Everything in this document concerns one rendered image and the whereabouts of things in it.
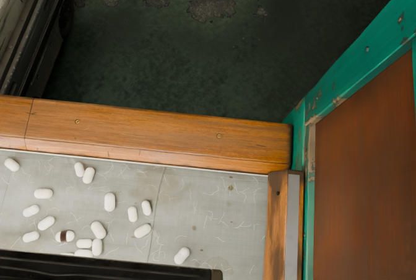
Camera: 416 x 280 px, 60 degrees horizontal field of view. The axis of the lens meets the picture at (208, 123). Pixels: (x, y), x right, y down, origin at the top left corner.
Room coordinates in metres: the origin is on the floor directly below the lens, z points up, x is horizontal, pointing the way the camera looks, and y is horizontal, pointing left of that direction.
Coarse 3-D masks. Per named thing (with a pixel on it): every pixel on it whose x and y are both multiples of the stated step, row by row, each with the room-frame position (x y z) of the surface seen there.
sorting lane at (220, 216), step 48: (0, 192) 0.00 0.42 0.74; (96, 192) 0.03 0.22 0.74; (144, 192) 0.04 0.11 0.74; (192, 192) 0.06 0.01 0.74; (240, 192) 0.07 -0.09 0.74; (0, 240) -0.10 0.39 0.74; (48, 240) -0.08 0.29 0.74; (144, 240) -0.06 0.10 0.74; (192, 240) -0.04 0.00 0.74; (240, 240) -0.03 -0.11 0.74
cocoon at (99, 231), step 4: (92, 224) -0.04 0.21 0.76; (96, 224) -0.04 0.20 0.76; (100, 224) -0.04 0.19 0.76; (92, 228) -0.05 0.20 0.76; (96, 228) -0.04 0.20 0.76; (100, 228) -0.04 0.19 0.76; (96, 232) -0.05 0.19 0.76; (100, 232) -0.05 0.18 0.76; (104, 232) -0.05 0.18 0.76; (96, 236) -0.06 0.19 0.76; (100, 236) -0.06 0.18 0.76; (104, 236) -0.06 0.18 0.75
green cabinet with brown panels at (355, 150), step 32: (384, 32) 0.25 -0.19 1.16; (352, 64) 0.25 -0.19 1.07; (384, 64) 0.21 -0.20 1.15; (320, 96) 0.25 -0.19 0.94; (352, 96) 0.21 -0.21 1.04; (384, 96) 0.18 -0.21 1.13; (320, 128) 0.20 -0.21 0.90; (352, 128) 0.16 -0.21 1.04; (384, 128) 0.14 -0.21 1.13; (320, 160) 0.14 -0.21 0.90; (352, 160) 0.11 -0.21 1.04; (384, 160) 0.10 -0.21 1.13; (320, 192) 0.08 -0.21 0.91; (352, 192) 0.07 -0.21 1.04; (384, 192) 0.06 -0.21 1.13; (320, 224) 0.02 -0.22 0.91; (352, 224) 0.03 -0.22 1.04; (384, 224) 0.03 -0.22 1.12; (320, 256) -0.03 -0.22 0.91; (352, 256) -0.02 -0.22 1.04; (384, 256) -0.01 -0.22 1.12
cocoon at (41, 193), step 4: (40, 188) 0.02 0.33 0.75; (36, 192) 0.01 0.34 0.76; (40, 192) 0.01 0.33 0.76; (44, 192) 0.01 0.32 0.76; (48, 192) 0.01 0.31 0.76; (52, 192) 0.01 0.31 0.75; (36, 196) 0.00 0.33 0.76; (40, 196) 0.00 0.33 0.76; (44, 196) 0.00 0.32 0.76; (48, 196) 0.00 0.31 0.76
